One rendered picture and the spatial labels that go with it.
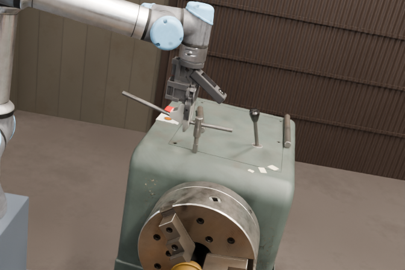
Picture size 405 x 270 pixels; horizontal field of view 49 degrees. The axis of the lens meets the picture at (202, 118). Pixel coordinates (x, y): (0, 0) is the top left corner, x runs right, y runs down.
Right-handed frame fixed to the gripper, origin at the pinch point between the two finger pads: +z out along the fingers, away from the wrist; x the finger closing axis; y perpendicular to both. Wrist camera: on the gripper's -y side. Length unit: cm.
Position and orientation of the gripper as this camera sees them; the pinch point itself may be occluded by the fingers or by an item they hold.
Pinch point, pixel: (187, 128)
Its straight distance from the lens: 128.4
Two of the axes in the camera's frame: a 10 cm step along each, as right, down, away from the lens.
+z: -1.8, 9.1, 3.7
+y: -9.6, -2.4, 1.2
